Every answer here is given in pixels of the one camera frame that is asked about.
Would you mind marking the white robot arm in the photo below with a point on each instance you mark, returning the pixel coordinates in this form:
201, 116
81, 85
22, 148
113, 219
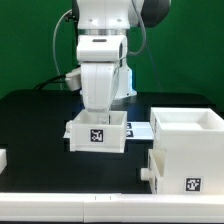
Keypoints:
102, 49

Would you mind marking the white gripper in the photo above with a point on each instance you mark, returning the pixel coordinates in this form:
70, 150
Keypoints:
100, 83

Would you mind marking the white front rail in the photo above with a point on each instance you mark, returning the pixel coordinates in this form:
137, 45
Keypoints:
118, 208

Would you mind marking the white drawer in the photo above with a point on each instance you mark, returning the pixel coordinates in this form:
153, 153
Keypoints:
115, 118
154, 172

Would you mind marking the white block left edge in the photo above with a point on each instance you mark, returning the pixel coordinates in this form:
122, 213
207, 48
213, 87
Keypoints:
3, 160

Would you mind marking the white flat tag board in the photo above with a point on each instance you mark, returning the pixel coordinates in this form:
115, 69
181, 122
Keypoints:
138, 131

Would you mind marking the white drawer cabinet box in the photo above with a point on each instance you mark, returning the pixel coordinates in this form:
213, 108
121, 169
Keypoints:
193, 141

